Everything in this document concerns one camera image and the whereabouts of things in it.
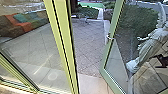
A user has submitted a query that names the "outdoor metal table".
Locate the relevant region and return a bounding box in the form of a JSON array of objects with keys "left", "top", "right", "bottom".
[{"left": 79, "top": 12, "right": 92, "bottom": 25}]

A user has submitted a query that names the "long green hedge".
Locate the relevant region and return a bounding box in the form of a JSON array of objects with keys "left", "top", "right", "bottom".
[{"left": 77, "top": 5, "right": 101, "bottom": 20}]

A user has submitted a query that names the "low green shrub bed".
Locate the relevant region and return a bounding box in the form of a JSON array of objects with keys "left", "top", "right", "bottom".
[{"left": 114, "top": 2, "right": 160, "bottom": 46}]

